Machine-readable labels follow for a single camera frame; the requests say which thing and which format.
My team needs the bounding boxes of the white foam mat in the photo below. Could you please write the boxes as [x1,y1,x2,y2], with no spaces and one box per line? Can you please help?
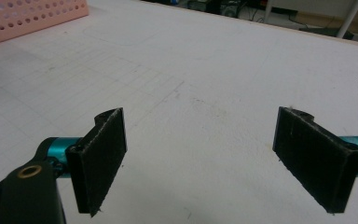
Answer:
[0,0,358,224]

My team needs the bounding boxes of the pink perforated plastic basket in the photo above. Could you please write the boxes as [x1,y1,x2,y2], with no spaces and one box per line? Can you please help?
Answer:
[0,0,90,49]

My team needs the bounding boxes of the white metal stand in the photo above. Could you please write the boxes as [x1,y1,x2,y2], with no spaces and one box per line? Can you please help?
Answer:
[264,0,358,39]

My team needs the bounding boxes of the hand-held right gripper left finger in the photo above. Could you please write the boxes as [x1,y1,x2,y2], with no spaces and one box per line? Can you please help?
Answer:
[64,106,128,217]

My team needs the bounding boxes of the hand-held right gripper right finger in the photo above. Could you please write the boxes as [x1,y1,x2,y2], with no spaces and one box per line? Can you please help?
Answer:
[272,106,358,215]

